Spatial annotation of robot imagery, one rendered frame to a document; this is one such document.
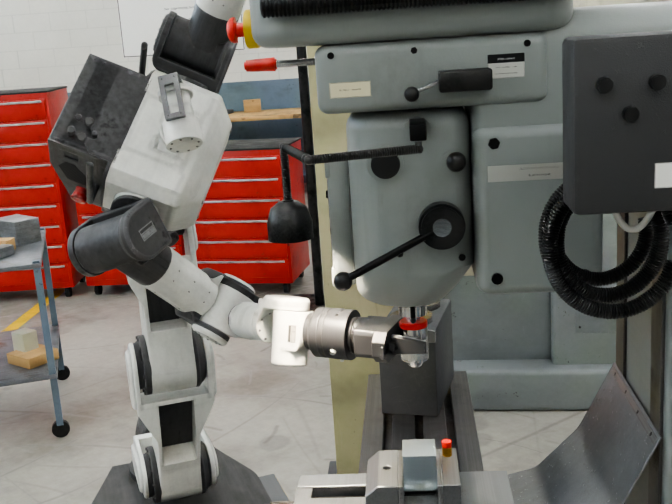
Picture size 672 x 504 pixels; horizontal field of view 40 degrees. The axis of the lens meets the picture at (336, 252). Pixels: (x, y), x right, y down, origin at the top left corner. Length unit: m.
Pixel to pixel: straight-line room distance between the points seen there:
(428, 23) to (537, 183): 0.28
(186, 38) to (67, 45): 9.31
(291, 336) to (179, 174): 0.37
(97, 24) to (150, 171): 9.33
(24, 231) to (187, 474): 2.49
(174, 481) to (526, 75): 1.43
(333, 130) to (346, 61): 1.87
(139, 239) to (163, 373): 0.56
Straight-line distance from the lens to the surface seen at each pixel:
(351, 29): 1.34
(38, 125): 6.57
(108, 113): 1.78
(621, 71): 1.13
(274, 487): 2.90
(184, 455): 2.35
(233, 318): 1.79
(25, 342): 4.56
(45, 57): 11.25
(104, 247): 1.68
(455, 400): 2.01
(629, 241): 1.64
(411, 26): 1.34
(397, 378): 1.92
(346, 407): 3.49
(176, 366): 2.15
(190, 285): 1.78
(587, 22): 1.39
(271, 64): 1.58
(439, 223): 1.37
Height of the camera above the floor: 1.76
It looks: 14 degrees down
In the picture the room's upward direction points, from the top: 4 degrees counter-clockwise
